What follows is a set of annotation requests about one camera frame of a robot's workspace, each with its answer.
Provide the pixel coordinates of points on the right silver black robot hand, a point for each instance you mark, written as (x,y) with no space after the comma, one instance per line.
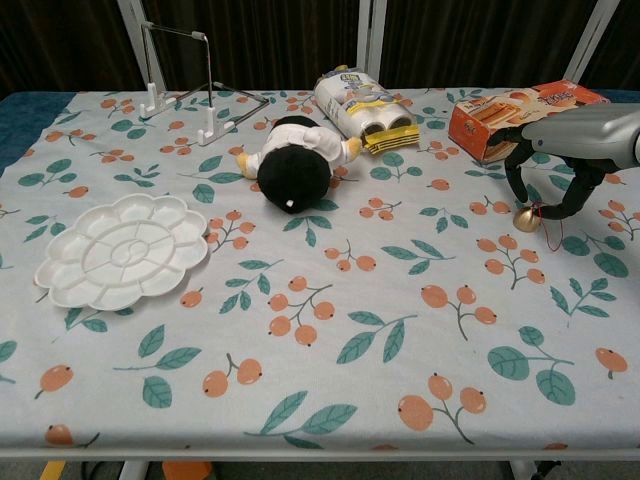
(580,135)

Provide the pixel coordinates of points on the orange biscuit box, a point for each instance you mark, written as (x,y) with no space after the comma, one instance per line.
(480,125)

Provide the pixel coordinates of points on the dark pleated partition panel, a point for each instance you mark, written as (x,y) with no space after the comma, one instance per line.
(260,40)
(55,45)
(625,45)
(475,40)

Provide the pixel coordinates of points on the white yellow packaged rolls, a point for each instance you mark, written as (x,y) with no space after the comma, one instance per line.
(350,102)

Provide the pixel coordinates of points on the black and white plush toy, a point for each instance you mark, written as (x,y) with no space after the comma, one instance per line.
(295,175)

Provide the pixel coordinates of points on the floral fruit print tablecloth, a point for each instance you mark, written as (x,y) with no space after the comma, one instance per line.
(320,325)

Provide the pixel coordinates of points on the white flower-shaped paint palette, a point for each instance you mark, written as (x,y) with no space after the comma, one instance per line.
(120,252)

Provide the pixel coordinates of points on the blue table cover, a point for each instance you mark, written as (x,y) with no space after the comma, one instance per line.
(25,120)

